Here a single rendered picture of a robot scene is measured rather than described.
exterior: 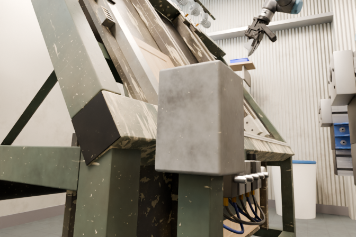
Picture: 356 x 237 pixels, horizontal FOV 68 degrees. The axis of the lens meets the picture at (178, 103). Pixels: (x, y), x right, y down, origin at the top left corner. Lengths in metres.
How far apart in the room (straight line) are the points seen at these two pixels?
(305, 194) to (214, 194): 3.60
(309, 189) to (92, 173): 3.67
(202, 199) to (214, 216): 0.04
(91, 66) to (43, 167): 0.26
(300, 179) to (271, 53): 2.17
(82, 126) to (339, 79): 0.52
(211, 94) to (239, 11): 5.01
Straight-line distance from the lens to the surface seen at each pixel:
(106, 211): 0.54
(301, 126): 4.63
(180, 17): 2.12
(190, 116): 0.43
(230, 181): 0.71
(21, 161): 0.77
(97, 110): 0.56
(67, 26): 0.73
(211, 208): 0.45
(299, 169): 3.97
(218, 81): 0.42
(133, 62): 0.88
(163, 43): 1.31
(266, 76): 4.82
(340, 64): 0.62
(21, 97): 3.37
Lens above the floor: 0.78
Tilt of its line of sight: 11 degrees up
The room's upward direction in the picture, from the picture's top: 2 degrees clockwise
